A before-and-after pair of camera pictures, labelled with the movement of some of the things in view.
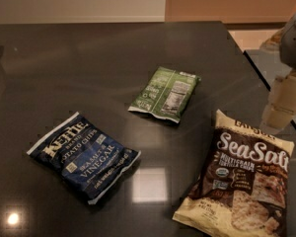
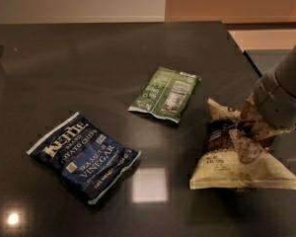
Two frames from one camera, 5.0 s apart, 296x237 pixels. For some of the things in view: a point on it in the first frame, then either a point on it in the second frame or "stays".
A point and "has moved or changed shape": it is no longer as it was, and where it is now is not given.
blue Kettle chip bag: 85,157 stays
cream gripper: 295,43 to 275,103
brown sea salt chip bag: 241,190 has moved or changed shape
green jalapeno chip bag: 167,93 stays
